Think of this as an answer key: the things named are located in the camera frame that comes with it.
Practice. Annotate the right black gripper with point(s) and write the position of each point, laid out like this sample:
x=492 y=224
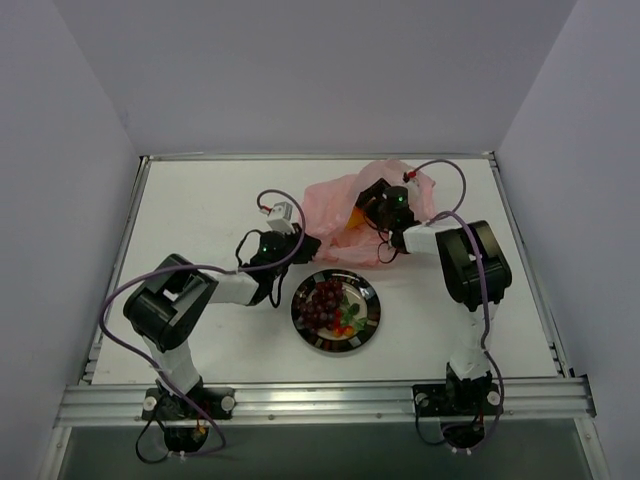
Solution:
x=372 y=195

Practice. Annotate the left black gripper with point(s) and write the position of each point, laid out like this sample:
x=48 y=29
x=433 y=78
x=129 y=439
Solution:
x=304 y=245

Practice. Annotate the yellow orange fake fruit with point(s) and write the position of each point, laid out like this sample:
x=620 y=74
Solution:
x=357 y=219

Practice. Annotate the pink plastic bag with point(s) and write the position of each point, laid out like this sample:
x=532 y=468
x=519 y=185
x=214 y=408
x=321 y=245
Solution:
x=327 y=207

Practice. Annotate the dark red grape bunch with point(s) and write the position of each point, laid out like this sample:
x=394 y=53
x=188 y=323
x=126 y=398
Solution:
x=322 y=308

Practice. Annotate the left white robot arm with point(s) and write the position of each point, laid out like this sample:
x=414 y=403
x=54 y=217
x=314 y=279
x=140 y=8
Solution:
x=165 y=309

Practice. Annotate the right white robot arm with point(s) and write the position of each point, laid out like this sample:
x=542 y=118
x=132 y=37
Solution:
x=476 y=275

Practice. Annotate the black rimmed ceramic plate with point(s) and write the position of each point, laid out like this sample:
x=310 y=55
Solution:
x=360 y=313

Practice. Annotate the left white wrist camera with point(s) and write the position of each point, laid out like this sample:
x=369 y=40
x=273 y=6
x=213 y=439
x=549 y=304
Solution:
x=279 y=217

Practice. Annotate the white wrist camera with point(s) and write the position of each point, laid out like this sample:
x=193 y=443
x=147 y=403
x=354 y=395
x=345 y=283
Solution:
x=279 y=217
x=411 y=182

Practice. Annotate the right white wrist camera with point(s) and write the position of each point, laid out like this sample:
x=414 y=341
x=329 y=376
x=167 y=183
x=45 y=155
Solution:
x=411 y=182

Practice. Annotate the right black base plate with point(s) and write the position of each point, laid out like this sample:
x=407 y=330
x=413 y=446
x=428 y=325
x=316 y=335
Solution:
x=440 y=400

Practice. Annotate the aluminium front rail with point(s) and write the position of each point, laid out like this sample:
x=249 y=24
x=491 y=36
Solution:
x=325 y=403

